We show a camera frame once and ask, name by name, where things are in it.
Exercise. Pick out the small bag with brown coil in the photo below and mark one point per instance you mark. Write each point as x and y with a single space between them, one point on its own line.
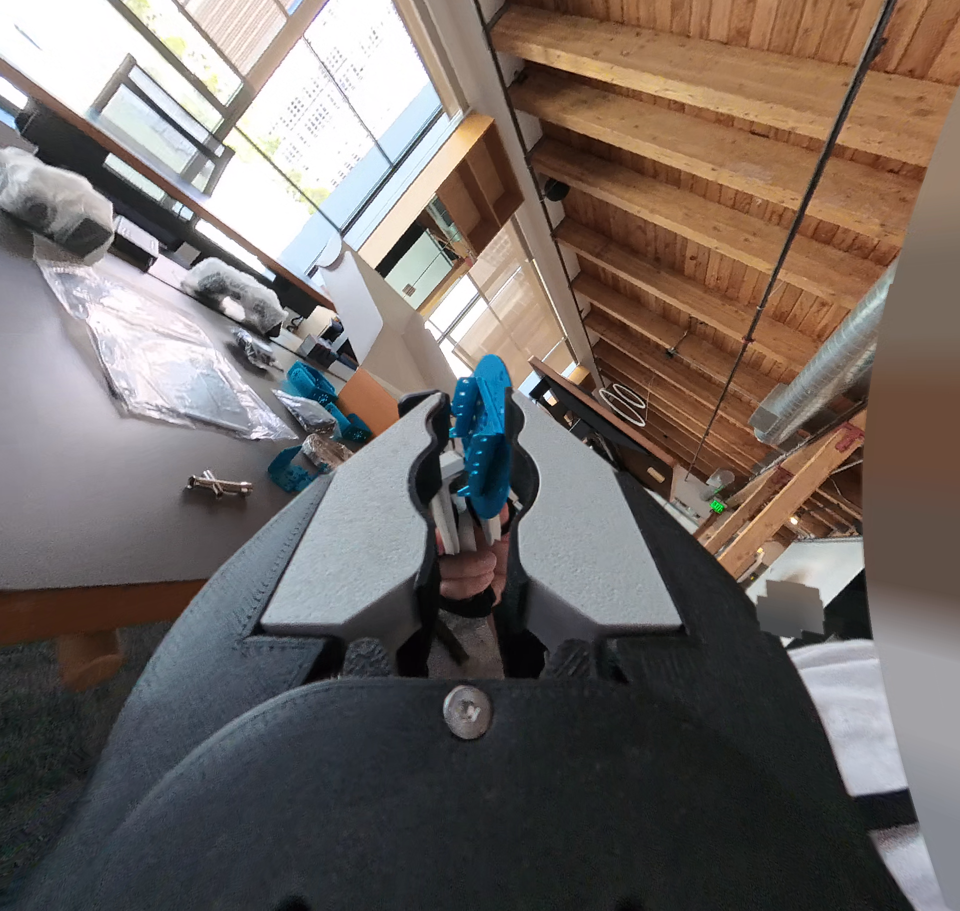
326 450

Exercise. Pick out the black round ceiling speaker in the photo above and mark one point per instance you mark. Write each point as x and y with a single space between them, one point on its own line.
556 190

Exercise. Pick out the blue round metal plate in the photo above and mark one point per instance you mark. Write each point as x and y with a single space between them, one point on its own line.
495 401

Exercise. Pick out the small bag of screws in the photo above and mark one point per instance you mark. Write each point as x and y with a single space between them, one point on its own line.
255 345

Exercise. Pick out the open white cardboard box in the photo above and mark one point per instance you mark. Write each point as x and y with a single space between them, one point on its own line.
360 303

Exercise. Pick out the silver ventilation duct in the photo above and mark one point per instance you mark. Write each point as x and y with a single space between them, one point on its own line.
825 363

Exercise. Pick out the small black box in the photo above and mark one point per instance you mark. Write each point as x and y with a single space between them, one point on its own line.
135 243

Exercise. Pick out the blue perforated metal bracket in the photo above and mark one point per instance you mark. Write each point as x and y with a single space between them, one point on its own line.
311 382
292 472
352 427
465 408

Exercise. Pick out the bubble-wrapped black item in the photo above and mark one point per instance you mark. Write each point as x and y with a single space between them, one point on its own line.
52 206
225 288

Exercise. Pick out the grey desk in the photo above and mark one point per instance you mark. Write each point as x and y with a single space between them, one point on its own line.
75 476

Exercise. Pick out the small dark electronic module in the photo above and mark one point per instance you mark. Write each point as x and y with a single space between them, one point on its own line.
326 347

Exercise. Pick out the large clear plastic bag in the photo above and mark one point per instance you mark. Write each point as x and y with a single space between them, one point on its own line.
172 371

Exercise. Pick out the small bag of dark parts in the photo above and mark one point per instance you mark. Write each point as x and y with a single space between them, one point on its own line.
307 410

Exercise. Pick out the long black ceiling rail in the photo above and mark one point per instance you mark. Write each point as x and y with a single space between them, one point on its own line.
817 176

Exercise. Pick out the wooden bookshelf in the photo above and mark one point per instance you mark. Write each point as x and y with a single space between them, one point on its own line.
480 146

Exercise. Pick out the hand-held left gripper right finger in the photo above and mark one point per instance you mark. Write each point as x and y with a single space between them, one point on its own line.
585 551

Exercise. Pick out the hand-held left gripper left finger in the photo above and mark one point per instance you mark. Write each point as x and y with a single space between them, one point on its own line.
360 551

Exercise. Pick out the metal cross wrench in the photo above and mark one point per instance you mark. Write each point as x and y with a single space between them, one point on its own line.
217 485

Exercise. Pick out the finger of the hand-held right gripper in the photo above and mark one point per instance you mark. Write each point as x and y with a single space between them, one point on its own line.
457 506
493 530

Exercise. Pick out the large window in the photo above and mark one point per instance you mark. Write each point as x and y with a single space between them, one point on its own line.
337 63

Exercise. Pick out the slatted chair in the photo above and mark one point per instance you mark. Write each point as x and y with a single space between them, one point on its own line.
221 153

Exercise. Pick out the person's white striped shirt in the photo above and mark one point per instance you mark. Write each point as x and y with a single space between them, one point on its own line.
832 701

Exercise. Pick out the person's right hand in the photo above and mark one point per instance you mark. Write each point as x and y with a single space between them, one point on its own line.
469 573

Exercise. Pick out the wood-edged office desk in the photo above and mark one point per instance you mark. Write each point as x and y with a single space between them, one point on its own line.
225 230

